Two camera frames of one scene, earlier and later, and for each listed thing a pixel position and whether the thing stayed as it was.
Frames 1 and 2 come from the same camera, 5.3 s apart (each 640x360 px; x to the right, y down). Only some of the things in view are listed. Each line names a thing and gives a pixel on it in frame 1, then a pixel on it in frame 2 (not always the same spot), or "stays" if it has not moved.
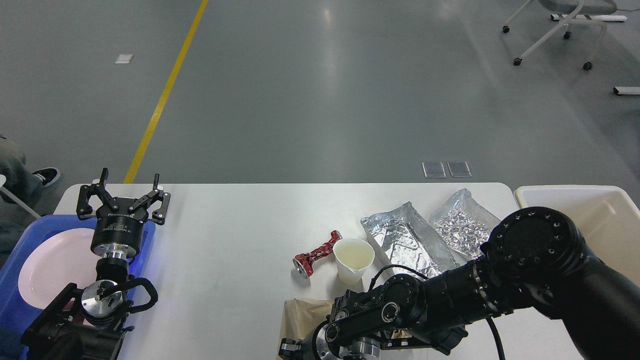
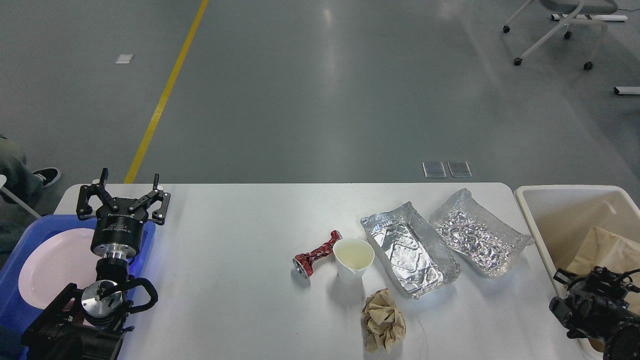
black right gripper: (310, 350) → (595, 307)
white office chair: (571, 9) stays
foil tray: (464, 224) stays
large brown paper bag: (301, 317) → (597, 248)
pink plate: (56, 259) stays
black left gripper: (119, 233) stays
